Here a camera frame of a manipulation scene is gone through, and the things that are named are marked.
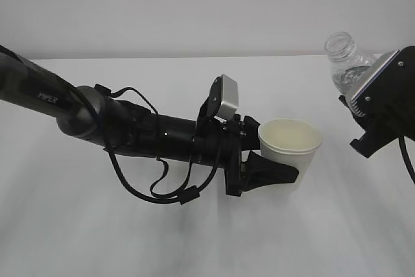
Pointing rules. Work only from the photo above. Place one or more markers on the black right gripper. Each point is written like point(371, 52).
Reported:
point(389, 106)

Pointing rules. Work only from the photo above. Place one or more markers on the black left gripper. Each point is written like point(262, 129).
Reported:
point(224, 141)

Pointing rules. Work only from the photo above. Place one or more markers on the white paper cup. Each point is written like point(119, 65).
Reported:
point(291, 142)

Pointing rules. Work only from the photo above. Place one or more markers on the clear water bottle green label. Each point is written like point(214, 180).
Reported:
point(347, 60)

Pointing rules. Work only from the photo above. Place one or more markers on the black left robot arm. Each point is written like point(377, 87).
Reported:
point(98, 115)

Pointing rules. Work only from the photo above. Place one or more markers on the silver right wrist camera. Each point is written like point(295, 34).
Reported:
point(357, 89)

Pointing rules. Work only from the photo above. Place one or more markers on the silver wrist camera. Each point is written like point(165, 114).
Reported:
point(228, 100)
point(357, 89)

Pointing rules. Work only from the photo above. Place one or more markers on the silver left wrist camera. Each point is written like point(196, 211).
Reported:
point(228, 100)

